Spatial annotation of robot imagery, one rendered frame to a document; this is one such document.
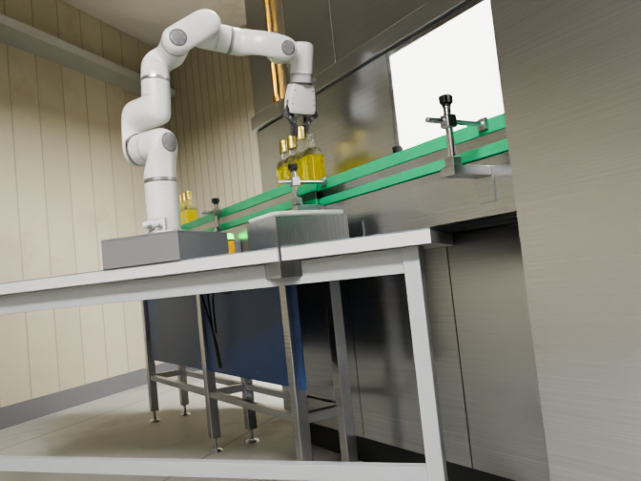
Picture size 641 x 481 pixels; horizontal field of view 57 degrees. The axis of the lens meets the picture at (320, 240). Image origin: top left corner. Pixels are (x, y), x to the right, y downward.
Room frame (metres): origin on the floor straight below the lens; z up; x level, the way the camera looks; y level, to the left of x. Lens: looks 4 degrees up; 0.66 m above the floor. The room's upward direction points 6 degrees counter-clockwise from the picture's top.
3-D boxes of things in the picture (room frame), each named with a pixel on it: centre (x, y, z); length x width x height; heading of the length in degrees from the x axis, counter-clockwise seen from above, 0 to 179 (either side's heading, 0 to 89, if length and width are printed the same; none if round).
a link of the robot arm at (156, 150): (1.72, 0.46, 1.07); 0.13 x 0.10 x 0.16; 57
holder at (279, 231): (1.62, 0.04, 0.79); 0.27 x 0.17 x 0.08; 123
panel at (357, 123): (1.77, -0.26, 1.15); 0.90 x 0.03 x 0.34; 33
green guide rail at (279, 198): (2.51, 0.53, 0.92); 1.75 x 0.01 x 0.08; 33
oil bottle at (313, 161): (1.92, 0.00, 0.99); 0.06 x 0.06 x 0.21; 33
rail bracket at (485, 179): (1.21, -0.31, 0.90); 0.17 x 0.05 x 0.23; 123
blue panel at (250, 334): (2.53, 0.45, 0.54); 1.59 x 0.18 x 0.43; 33
